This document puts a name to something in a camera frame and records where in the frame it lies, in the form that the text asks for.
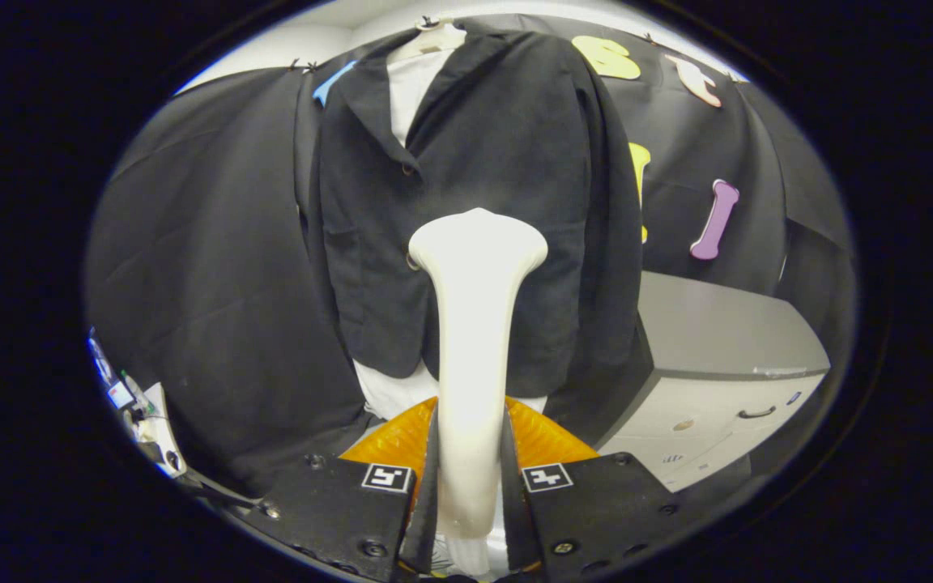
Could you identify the cream clothes hanger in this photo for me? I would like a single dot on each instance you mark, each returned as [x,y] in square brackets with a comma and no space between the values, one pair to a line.
[438,39]

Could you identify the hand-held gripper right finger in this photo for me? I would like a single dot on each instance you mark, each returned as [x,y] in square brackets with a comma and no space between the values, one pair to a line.
[513,510]

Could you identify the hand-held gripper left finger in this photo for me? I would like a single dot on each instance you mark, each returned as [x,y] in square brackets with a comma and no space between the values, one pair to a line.
[426,510]

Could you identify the grey cabinet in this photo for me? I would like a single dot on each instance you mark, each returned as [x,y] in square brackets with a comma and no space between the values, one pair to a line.
[717,324]

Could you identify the white garment steamer nozzle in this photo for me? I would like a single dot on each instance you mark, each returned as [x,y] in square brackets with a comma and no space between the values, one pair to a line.
[475,324]

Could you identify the black suit jacket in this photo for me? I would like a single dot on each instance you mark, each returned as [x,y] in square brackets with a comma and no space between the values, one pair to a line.
[515,162]

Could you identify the black backdrop cloth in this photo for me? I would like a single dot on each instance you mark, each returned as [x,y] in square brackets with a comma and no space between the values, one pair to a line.
[207,243]

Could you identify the white equipment stand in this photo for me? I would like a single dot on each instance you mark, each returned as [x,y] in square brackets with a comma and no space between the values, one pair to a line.
[160,421]

